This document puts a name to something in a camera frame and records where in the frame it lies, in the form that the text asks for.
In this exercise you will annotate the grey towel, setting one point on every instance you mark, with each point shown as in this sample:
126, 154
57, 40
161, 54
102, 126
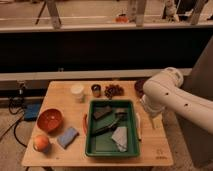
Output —
119, 136

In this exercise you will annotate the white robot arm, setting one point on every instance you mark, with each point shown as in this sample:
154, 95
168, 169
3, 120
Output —
192, 98

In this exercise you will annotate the white paper cup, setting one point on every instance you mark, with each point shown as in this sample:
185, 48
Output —
77, 91

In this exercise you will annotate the bunch of dark grapes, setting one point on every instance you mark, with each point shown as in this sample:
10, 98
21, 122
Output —
113, 90

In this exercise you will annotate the dark sponge block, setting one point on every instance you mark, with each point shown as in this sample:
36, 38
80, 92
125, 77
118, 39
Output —
102, 112

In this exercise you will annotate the purple bowl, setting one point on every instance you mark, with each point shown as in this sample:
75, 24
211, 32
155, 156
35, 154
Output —
138, 86

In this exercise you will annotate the orange carrot stick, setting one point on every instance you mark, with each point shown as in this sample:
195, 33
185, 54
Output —
85, 124

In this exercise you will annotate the white marker pen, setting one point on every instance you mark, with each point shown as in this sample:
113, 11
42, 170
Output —
138, 126

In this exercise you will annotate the wooden folding table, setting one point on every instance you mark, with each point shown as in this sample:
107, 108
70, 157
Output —
154, 147

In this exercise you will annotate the blue sponge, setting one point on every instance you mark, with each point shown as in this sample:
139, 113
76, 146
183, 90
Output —
67, 137

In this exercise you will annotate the green plastic tray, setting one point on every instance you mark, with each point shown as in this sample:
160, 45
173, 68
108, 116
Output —
103, 145

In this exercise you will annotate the orange bowl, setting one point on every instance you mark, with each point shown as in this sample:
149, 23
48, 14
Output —
50, 120

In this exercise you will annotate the blue box on floor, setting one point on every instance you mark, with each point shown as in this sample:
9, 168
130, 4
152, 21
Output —
31, 112

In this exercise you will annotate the orange apple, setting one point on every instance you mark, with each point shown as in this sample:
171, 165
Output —
41, 143

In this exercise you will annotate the black handled brush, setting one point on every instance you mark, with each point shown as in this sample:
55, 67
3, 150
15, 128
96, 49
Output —
120, 115

